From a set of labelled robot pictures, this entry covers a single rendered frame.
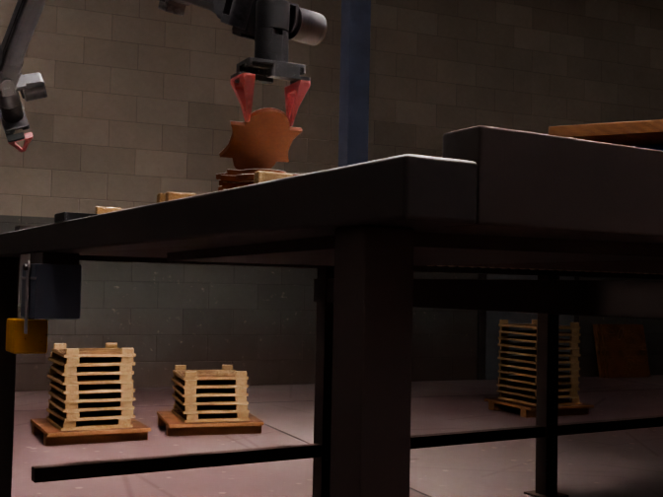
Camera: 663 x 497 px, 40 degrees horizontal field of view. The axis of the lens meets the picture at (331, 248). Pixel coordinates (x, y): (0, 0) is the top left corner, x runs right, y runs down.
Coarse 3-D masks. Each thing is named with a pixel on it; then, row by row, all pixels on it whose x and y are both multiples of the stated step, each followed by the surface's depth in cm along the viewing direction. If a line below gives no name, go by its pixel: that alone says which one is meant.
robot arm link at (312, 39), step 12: (252, 12) 153; (300, 12) 153; (312, 12) 155; (252, 24) 154; (300, 24) 153; (312, 24) 154; (324, 24) 156; (252, 36) 158; (300, 36) 154; (312, 36) 155; (324, 36) 157
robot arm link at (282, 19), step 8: (264, 0) 149; (272, 0) 149; (280, 0) 149; (256, 8) 151; (264, 8) 149; (272, 8) 149; (280, 8) 149; (288, 8) 151; (296, 8) 153; (256, 16) 151; (264, 16) 149; (272, 16) 149; (280, 16) 149; (288, 16) 151; (296, 16) 153; (256, 24) 150; (264, 24) 149; (272, 24) 149; (280, 24) 149; (288, 24) 151; (296, 24) 153; (288, 32) 152
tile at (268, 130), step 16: (256, 112) 149; (272, 112) 149; (240, 128) 150; (256, 128) 151; (272, 128) 152; (288, 128) 153; (240, 144) 153; (256, 144) 154; (272, 144) 155; (288, 144) 156; (240, 160) 156; (256, 160) 157; (272, 160) 158; (288, 160) 159
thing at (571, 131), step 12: (648, 120) 129; (660, 120) 128; (552, 132) 135; (564, 132) 135; (576, 132) 134; (588, 132) 133; (600, 132) 132; (612, 132) 132; (624, 132) 131; (636, 132) 130; (648, 132) 129; (660, 132) 129; (624, 144) 140; (636, 144) 140; (648, 144) 139
